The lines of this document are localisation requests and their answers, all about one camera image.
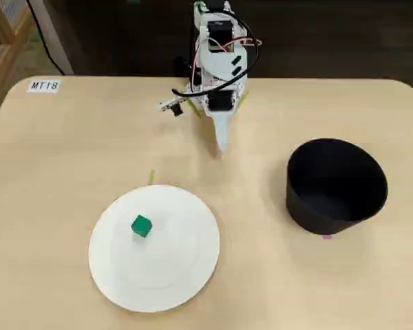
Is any wooden shelf frame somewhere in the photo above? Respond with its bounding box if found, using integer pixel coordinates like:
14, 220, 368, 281
0, 0, 34, 135

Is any thin black cable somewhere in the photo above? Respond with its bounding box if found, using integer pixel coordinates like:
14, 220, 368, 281
26, 0, 65, 75

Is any white paper plate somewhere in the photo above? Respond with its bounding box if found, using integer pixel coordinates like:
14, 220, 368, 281
88, 184, 221, 304

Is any black round bin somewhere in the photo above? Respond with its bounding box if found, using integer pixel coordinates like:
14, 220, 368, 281
286, 137, 389, 237

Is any white panel post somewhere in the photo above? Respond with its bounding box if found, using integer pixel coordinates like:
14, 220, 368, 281
29, 0, 75, 76

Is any red servo wire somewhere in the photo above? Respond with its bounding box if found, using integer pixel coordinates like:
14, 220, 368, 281
191, 58, 203, 90
215, 36, 264, 52

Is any white MT18 label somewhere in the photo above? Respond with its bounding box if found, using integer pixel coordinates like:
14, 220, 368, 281
26, 79, 61, 94

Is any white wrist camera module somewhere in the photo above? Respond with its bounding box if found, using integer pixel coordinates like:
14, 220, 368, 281
158, 98, 187, 118

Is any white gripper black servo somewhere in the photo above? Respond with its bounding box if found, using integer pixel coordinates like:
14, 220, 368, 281
203, 83, 246, 153

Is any green cube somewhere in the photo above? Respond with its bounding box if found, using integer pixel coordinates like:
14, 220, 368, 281
130, 214, 153, 239

